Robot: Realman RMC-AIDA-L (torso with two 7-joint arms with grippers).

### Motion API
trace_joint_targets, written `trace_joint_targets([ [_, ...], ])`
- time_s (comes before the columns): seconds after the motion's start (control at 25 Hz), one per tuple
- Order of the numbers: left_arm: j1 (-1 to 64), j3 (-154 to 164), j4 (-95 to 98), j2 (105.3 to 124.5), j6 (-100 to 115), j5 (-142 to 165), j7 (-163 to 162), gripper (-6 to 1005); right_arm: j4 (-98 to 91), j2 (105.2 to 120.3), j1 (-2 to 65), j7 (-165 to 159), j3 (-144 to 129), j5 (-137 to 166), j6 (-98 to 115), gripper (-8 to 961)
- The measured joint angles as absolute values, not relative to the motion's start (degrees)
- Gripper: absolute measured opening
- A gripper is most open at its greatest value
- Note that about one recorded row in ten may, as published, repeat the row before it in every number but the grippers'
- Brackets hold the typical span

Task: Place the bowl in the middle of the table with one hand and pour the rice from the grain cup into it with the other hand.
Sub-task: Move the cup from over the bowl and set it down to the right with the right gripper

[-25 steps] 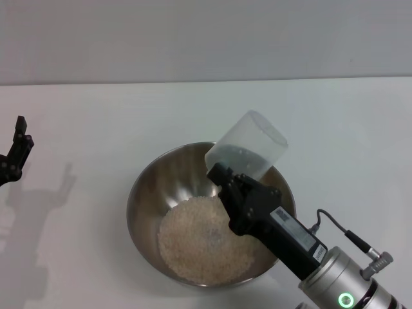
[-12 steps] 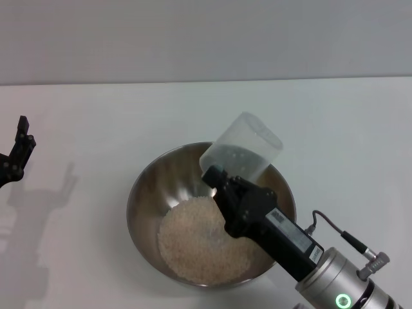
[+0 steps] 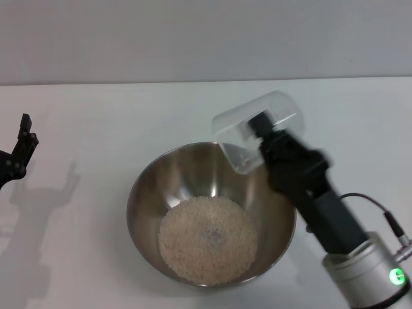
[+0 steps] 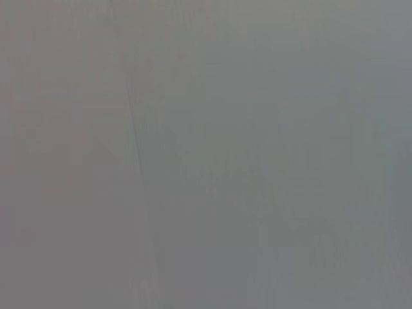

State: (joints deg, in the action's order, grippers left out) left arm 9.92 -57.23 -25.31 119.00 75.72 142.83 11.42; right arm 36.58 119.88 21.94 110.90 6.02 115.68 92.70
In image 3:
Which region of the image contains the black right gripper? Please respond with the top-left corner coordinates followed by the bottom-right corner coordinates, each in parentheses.
top-left (247, 110), bottom-right (370, 256)

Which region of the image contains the white uncooked rice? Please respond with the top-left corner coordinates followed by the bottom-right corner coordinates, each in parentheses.
top-left (157, 196), bottom-right (259, 286)

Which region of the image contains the clear plastic measuring cup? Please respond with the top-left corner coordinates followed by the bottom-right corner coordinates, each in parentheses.
top-left (211, 91), bottom-right (306, 175)

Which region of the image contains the stainless steel mixing bowl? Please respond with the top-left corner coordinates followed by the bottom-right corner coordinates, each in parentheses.
top-left (126, 141), bottom-right (297, 287)

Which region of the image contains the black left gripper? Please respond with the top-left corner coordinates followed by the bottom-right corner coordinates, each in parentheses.
top-left (0, 113), bottom-right (40, 191)

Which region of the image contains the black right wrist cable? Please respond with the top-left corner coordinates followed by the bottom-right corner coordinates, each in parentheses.
top-left (340, 192), bottom-right (412, 256)

